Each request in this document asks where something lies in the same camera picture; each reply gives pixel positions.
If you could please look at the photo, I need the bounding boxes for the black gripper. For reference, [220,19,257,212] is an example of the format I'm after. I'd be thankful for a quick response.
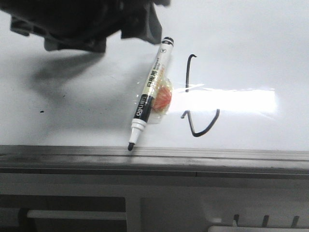
[0,0,170,52]

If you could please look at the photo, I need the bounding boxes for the white black whiteboard marker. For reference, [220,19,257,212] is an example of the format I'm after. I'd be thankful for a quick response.
[127,37,174,151]

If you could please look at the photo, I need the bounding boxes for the white whiteboard with frame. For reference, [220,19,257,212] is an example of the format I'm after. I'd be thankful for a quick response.
[0,0,309,178]

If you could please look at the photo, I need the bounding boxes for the grey metal stand frame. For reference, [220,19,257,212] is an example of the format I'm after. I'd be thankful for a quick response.
[0,173,309,232]

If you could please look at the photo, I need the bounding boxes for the orange taped tag on marker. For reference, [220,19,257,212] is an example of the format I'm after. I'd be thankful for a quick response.
[148,69,173,124]

